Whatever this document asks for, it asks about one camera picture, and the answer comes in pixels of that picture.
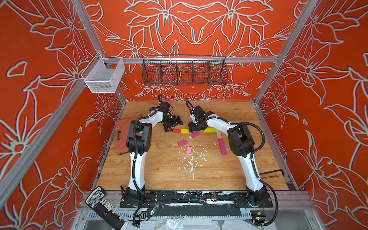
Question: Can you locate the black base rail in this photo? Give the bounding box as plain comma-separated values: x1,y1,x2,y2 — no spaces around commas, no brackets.
120,190,274,220

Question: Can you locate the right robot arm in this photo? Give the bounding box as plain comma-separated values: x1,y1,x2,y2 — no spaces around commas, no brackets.
186,101,278,209

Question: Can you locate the red plastic tool case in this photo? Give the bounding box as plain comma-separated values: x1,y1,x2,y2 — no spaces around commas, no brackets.
115,116,140,155

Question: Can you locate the yellow block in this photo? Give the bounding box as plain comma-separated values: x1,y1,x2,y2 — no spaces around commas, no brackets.
181,128,189,134
203,128,212,133

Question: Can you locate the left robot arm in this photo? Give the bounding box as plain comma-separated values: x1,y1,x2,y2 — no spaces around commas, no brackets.
122,101,183,206

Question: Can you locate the black wire basket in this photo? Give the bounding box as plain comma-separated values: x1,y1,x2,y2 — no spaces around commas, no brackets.
141,54,228,86

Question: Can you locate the dark magenta block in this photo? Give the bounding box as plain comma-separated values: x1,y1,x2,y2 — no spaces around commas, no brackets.
218,139,225,148

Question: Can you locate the pale pink block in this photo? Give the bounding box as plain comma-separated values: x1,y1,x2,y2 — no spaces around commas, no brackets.
186,146,192,156

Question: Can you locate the white wire basket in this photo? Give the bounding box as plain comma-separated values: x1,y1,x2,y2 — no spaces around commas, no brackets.
81,52,126,93

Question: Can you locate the magenta block top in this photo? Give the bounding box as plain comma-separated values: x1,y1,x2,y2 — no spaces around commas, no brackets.
191,131,200,139

